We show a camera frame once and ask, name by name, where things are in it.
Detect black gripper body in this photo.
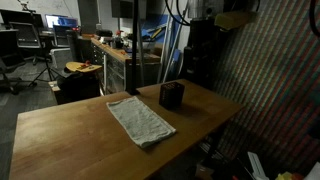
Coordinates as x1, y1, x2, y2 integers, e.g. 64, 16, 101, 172
189, 18, 218, 48

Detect black mesh holder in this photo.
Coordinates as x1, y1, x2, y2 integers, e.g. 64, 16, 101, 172
158, 81, 186, 110

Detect white woven towel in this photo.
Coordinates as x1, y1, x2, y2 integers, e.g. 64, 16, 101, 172
105, 95, 177, 149

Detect blue foam board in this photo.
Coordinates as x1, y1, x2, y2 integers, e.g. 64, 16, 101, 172
140, 14, 184, 82

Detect black vertical pole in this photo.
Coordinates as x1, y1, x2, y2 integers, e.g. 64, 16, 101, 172
125, 0, 142, 97

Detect red capped dark bottle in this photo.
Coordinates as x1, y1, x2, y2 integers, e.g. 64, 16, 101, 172
114, 29, 125, 50

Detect striped screen panel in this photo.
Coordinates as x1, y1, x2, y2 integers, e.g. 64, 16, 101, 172
209, 0, 320, 178

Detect wooden workbench with drawers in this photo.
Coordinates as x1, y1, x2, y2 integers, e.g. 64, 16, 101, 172
90, 35, 162, 96

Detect small red parts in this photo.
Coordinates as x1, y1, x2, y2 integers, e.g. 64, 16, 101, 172
76, 60, 93, 70

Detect round wooden stool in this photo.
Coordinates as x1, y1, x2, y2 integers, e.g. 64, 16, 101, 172
64, 60, 104, 75

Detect black computer tower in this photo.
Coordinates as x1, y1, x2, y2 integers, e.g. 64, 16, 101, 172
65, 29, 83, 63

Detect lit computer monitor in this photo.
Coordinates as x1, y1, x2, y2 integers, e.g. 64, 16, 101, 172
44, 13, 80, 30

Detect white plastic object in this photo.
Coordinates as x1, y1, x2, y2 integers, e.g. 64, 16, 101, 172
247, 151, 270, 180

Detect black tripod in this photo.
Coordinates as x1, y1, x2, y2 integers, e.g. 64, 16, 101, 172
28, 34, 67, 88

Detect yellow green object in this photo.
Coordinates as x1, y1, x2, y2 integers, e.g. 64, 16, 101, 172
274, 171, 295, 180

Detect mesh back office chair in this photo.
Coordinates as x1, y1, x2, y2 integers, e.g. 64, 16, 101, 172
8, 21, 44, 66

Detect black computer monitor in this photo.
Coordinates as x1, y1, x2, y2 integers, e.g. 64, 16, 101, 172
0, 8, 45, 29

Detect black office chair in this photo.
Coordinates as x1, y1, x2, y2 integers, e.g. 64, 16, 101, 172
0, 29, 29, 96

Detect tan wrist mount plate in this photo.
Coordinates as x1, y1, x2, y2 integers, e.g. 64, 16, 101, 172
214, 11, 258, 32

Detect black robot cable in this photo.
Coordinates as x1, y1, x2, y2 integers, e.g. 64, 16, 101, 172
164, 0, 192, 27

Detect leaning aluminium post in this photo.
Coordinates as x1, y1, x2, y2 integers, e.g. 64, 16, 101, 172
161, 16, 184, 84

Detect upright aluminium post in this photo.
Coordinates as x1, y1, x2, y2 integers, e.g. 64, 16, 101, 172
137, 29, 147, 88

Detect wall mounted black screen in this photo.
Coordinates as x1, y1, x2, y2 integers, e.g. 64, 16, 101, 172
111, 0, 148, 20

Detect thick black cable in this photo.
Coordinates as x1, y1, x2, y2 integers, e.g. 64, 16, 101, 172
308, 0, 320, 39

